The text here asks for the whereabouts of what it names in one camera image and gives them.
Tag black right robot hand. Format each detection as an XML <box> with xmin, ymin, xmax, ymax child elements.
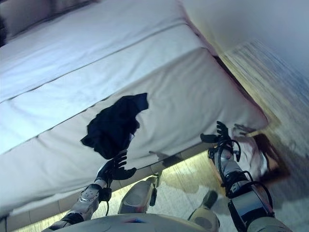
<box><xmin>200</xmin><ymin>120</ymin><xmax>232</xmax><ymax>147</ymax></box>

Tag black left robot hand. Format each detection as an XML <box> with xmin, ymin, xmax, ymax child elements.
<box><xmin>96</xmin><ymin>149</ymin><xmax>137</xmax><ymax>186</ymax></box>

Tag beige garment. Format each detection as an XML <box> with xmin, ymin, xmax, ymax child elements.
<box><xmin>231</xmin><ymin>123</ymin><xmax>269</xmax><ymax>177</ymax></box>

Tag black garment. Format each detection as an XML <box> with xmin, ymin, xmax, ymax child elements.
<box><xmin>81</xmin><ymin>92</ymin><xmax>150</xmax><ymax>160</ymax></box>

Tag bed with grey blanket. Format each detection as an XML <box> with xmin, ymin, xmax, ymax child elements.
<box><xmin>0</xmin><ymin>47</ymin><xmax>270</xmax><ymax>213</ymax></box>

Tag wooden laundry basket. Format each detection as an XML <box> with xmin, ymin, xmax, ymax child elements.
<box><xmin>207</xmin><ymin>132</ymin><xmax>290</xmax><ymax>187</ymax></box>

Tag white textured bed sheet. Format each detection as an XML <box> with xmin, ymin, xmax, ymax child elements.
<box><xmin>0</xmin><ymin>23</ymin><xmax>206</xmax><ymax>155</ymax></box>

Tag silver left robot leg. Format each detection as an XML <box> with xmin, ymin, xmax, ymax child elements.
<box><xmin>117</xmin><ymin>173</ymin><xmax>160</xmax><ymax>215</ymax></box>

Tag silver robot leg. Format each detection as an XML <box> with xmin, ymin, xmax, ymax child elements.
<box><xmin>117</xmin><ymin>173</ymin><xmax>160</xmax><ymax>215</ymax></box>
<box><xmin>188</xmin><ymin>190</ymin><xmax>220</xmax><ymax>230</ymax></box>

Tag grey robot torso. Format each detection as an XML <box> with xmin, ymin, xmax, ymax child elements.
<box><xmin>45</xmin><ymin>212</ymin><xmax>194</xmax><ymax>232</ymax></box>

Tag grey striped area rug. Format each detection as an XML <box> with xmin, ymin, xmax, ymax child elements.
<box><xmin>106</xmin><ymin>41</ymin><xmax>309</xmax><ymax>232</ymax></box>

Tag silver right robot leg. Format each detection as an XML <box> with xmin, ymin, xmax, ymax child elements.
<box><xmin>188</xmin><ymin>190</ymin><xmax>220</xmax><ymax>230</ymax></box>

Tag white duvet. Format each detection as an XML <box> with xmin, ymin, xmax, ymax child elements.
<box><xmin>0</xmin><ymin>0</ymin><xmax>186</xmax><ymax>102</ymax></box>

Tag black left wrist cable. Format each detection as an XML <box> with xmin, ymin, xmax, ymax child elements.
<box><xmin>100</xmin><ymin>188</ymin><xmax>112</xmax><ymax>216</ymax></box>

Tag beige upholstered bed frame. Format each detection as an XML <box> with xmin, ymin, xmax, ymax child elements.
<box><xmin>0</xmin><ymin>135</ymin><xmax>218</xmax><ymax>232</ymax></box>

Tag black right wrist cables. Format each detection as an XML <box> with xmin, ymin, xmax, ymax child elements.
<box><xmin>210</xmin><ymin>140</ymin><xmax>275</xmax><ymax>218</ymax></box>

